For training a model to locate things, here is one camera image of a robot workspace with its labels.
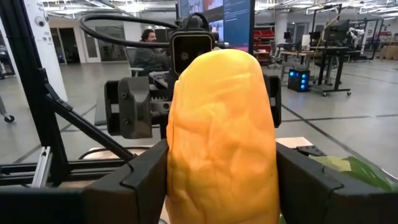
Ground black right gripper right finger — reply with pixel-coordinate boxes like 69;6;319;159
275;142;398;224

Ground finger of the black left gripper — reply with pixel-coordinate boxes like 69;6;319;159
263;74;282;129
104;77;154;140

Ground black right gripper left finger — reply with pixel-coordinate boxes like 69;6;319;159
0;139;170;224

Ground orange toy mango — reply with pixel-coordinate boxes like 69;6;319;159
164;49;282;224

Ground black computer tower with lights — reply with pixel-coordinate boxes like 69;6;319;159
287;68;311;93

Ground person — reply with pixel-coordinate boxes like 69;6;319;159
132;28;172;77

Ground translucent yellow plastic bin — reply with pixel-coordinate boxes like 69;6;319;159
310;154;398;187

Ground grey office chair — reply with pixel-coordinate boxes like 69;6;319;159
124;47;146;78

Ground red storage shelves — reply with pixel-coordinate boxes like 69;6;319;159
253;29;276;54

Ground black standing desk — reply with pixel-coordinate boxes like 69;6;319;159
309;4;352;97

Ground computer monitor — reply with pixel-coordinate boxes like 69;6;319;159
176;0;256;54

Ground silver aluminium bar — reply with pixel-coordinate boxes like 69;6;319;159
30;146;53;189

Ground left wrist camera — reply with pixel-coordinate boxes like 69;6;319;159
169;29;216;77

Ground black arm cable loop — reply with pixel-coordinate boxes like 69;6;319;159
79;12;212;49

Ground black aluminium table frame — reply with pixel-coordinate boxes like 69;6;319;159
0;0;327;187

